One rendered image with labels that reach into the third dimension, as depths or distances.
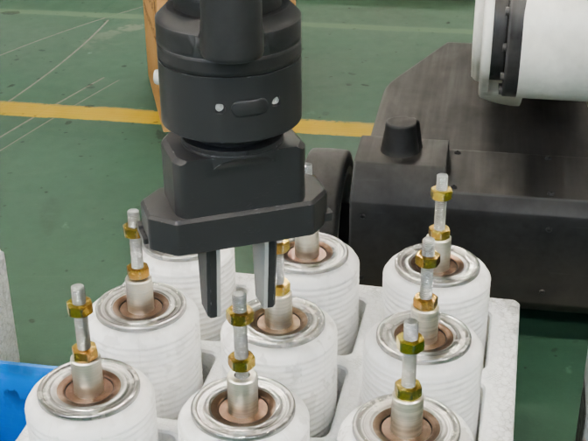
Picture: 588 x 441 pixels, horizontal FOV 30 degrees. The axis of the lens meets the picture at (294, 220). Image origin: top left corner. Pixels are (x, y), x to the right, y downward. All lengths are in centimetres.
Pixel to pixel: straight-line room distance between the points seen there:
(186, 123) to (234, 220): 7
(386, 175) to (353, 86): 87
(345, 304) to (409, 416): 24
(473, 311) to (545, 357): 37
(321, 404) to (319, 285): 11
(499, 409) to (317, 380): 16
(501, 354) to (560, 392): 28
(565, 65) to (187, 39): 53
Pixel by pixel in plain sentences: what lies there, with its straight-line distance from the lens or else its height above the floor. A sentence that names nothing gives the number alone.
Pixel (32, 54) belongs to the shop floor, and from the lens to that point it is 238.
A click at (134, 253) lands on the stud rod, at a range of 90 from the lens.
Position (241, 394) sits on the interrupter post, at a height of 27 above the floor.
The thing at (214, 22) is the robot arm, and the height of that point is 56.
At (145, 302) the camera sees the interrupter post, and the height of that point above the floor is 26.
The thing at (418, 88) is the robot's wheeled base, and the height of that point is 17.
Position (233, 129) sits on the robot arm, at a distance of 65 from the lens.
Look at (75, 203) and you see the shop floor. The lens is 170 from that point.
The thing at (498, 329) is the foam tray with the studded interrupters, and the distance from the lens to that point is 104.
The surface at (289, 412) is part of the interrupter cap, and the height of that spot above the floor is 25.
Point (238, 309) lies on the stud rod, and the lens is 75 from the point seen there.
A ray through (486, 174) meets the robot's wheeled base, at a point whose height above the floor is 19.
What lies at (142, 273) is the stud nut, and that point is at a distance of 90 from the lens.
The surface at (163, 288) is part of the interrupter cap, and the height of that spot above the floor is 25.
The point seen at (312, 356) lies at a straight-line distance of 87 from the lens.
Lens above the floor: 73
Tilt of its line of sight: 27 degrees down
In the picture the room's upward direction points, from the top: 1 degrees counter-clockwise
